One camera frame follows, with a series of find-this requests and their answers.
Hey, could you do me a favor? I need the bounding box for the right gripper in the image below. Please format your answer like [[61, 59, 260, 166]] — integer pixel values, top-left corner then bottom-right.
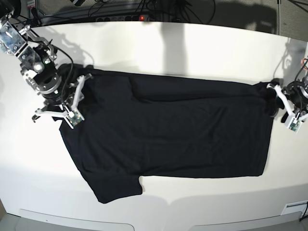
[[32, 74, 93, 122]]

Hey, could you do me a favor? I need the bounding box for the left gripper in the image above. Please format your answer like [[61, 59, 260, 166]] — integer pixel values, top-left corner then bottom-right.
[[267, 81, 308, 117]]

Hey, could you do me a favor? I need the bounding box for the black T-shirt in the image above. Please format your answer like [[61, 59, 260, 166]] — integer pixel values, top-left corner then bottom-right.
[[59, 69, 276, 204]]

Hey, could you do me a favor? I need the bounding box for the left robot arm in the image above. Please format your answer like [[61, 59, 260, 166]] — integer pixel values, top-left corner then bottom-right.
[[267, 58, 308, 122]]

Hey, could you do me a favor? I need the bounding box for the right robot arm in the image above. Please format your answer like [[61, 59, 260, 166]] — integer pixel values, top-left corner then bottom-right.
[[0, 13, 92, 128]]

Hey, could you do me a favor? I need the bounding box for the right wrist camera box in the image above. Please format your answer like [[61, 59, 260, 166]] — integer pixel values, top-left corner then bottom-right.
[[64, 108, 85, 129]]

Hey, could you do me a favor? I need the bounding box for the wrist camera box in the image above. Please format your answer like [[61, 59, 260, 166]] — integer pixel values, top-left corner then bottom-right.
[[64, 108, 85, 129], [284, 116, 302, 133]]

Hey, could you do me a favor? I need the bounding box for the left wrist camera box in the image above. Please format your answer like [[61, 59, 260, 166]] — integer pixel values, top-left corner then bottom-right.
[[284, 116, 302, 133]]

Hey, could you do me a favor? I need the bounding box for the black power strip red switch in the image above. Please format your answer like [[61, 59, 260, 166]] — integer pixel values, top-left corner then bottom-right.
[[95, 14, 148, 22]]

